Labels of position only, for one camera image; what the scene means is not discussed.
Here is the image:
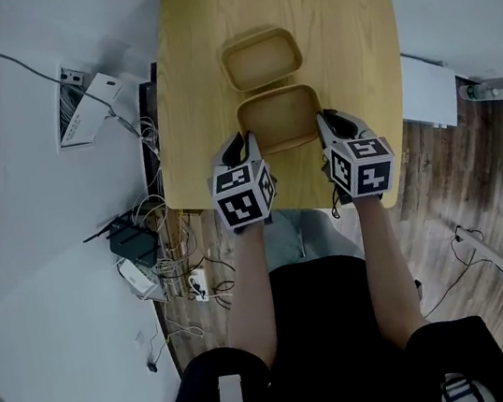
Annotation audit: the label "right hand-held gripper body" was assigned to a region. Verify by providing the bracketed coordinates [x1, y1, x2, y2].
[318, 127, 402, 206]

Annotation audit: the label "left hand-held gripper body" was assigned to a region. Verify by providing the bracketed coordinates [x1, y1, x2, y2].
[205, 156, 284, 237]

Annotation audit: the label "tan tray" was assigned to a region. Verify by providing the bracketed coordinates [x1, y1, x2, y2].
[216, 22, 309, 97]
[232, 80, 329, 160]

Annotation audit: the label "person's left forearm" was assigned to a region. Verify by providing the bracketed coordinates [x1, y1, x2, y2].
[208, 221, 288, 378]

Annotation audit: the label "person's right forearm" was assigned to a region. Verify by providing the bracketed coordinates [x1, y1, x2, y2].
[352, 188, 435, 357]

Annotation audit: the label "white rectangular box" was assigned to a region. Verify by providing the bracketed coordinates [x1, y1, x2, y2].
[390, 46, 465, 137]

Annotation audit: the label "person's grey trousers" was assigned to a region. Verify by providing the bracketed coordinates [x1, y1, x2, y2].
[259, 197, 366, 275]

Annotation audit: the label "white power strip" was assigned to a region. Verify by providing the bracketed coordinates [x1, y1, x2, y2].
[186, 268, 212, 305]

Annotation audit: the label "black router with antennas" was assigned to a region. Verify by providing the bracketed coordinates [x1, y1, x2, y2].
[79, 208, 165, 276]

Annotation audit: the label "white modem box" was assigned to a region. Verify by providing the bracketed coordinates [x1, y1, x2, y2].
[114, 252, 166, 308]

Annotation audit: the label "grey metal floor bar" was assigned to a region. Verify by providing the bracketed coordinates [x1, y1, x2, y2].
[453, 217, 503, 280]

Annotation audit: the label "white hinged cover panel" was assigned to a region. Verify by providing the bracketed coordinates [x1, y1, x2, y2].
[52, 68, 135, 149]

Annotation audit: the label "person's black shirt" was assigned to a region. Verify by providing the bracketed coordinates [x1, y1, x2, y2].
[120, 228, 503, 402]

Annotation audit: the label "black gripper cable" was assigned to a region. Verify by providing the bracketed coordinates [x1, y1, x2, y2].
[321, 160, 346, 223]

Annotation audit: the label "tangle of thin cables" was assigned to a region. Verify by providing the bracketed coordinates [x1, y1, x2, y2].
[118, 110, 208, 285]

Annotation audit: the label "open wall cable recess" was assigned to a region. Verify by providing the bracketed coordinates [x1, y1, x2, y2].
[44, 62, 100, 154]

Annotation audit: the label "long grey cable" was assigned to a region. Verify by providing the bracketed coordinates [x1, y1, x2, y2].
[0, 15, 144, 164]

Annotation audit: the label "grey strap with buckle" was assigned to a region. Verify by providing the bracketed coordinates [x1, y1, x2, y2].
[438, 366, 494, 402]

